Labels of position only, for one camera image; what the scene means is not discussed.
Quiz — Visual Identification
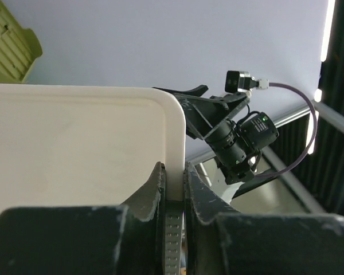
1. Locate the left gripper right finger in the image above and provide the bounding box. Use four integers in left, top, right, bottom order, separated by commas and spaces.
184, 163, 344, 274

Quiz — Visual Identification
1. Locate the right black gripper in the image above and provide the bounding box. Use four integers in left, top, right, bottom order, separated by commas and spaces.
159, 85, 249, 140

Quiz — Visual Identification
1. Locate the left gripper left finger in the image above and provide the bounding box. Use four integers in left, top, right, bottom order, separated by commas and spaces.
0, 163, 165, 274

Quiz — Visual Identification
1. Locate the white perforated basket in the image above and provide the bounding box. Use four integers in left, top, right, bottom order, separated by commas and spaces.
0, 84, 186, 213

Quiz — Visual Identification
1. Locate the large olive green basket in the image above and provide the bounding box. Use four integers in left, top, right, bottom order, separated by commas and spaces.
0, 1, 43, 84

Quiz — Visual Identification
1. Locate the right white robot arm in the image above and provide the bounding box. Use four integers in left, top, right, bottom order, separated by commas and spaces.
168, 85, 279, 185

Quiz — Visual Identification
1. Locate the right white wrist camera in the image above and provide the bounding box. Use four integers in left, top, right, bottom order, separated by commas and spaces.
225, 70, 269, 94

